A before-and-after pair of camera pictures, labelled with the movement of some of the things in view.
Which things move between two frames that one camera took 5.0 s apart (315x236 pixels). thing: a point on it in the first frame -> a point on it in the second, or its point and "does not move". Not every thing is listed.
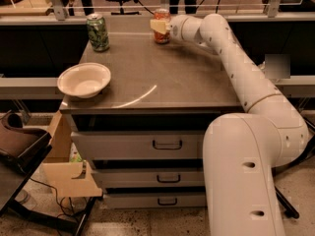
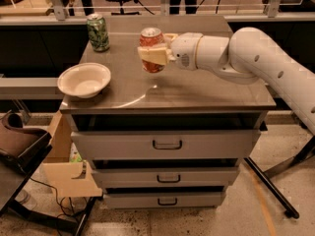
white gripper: x=174 y=28 -> x=184 y=51
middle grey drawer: x=152 y=176 does not move
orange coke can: x=162 y=14 -> x=152 y=37
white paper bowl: x=84 y=80 does not move
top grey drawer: x=172 y=145 does not move
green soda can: x=97 y=32 does not move
